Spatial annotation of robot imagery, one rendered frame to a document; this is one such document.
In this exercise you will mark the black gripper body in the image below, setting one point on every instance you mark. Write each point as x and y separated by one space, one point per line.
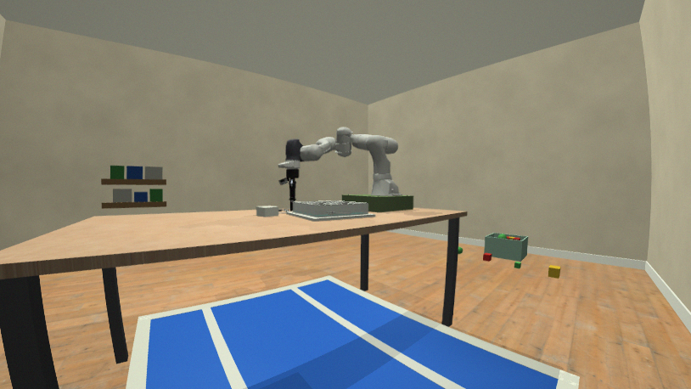
292 173

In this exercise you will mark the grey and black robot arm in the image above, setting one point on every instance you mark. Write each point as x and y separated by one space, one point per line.
378 146

